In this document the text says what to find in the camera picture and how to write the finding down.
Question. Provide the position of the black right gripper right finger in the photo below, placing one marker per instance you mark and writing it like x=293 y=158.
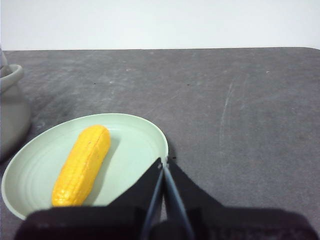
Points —
x=225 y=222

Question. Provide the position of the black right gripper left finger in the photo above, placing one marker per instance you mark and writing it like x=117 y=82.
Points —
x=100 y=222

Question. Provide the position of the yellow corn cob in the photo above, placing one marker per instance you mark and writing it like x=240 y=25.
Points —
x=82 y=165

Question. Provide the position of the pale green round plate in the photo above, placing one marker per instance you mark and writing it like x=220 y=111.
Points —
x=132 y=155

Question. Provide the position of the pale green electric steamer pot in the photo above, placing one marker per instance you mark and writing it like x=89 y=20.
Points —
x=12 y=112

